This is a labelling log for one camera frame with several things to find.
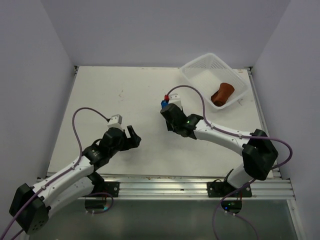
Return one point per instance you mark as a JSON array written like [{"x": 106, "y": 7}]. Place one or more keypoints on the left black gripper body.
[{"x": 121, "y": 145}]

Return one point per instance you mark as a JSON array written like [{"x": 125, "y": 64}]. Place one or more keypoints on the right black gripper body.
[{"x": 171, "y": 127}]

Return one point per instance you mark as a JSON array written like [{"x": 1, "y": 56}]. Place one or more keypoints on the blue towel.
[{"x": 164, "y": 103}]

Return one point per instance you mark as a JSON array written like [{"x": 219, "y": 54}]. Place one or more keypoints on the brown orange towel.
[{"x": 220, "y": 97}]

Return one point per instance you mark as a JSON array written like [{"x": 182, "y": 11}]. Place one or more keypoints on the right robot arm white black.
[{"x": 257, "y": 151}]

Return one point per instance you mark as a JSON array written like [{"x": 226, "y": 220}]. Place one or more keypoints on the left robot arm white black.
[{"x": 32, "y": 206}]

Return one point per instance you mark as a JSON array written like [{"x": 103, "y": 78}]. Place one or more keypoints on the white plastic basket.
[{"x": 207, "y": 72}]

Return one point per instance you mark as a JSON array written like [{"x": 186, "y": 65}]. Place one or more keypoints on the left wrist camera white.
[{"x": 115, "y": 122}]

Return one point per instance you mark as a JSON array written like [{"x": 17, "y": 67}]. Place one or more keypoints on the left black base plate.
[{"x": 110, "y": 187}]

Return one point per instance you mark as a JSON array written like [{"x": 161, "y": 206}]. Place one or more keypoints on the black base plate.
[
  {"x": 219, "y": 189},
  {"x": 110, "y": 187}
]

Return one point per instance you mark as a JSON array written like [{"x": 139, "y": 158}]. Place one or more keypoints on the aluminium front rail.
[{"x": 139, "y": 187}]

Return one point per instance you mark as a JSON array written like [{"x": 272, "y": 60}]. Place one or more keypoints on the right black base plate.
[{"x": 219, "y": 189}]

